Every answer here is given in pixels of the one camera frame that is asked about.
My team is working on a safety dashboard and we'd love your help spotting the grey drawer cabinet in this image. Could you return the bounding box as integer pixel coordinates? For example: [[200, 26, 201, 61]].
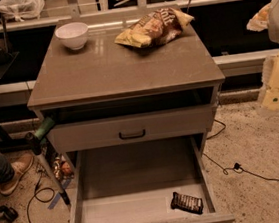
[[17, 1, 243, 223]]

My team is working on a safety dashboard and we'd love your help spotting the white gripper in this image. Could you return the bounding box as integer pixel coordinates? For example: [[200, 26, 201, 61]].
[[246, 4, 279, 116]]

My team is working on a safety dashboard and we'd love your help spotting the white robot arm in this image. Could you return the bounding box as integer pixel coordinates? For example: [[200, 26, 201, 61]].
[[246, 0, 279, 115]]

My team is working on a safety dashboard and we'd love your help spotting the orange snack packet on floor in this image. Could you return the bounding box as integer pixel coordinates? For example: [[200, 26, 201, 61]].
[[52, 157, 74, 181]]

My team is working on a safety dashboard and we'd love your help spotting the dark rxbar chocolate bar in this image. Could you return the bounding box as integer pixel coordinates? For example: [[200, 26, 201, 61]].
[[170, 192, 204, 215]]

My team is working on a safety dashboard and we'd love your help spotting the blue tape strip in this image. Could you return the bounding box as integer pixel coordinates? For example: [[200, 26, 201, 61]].
[[48, 179, 71, 209]]

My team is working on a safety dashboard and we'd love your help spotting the tan shoe upper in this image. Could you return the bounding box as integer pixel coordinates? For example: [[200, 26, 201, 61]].
[[0, 153, 34, 196]]

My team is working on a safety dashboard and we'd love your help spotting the white plastic bag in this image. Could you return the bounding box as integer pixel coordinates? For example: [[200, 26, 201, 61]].
[[0, 0, 45, 22]]

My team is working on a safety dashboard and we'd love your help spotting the green handled clamp tool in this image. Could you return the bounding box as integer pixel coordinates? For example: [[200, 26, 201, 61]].
[[25, 117, 71, 207]]

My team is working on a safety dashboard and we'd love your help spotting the grey top drawer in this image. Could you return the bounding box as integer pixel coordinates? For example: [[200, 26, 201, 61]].
[[48, 105, 215, 154]]

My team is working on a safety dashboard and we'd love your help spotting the open grey middle drawer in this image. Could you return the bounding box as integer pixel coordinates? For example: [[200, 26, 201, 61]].
[[70, 136, 234, 223]]

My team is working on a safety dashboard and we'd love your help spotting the black caster leg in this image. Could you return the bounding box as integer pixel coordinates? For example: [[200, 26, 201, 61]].
[[0, 205, 19, 223]]

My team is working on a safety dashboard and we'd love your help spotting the yellow brown chip bag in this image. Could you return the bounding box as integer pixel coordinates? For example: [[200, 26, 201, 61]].
[[114, 7, 194, 48]]

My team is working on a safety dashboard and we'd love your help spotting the black floor cable left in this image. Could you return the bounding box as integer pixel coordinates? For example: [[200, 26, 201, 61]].
[[20, 162, 60, 223]]

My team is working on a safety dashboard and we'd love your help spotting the white ceramic bowl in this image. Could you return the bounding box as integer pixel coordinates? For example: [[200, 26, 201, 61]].
[[55, 22, 89, 50]]

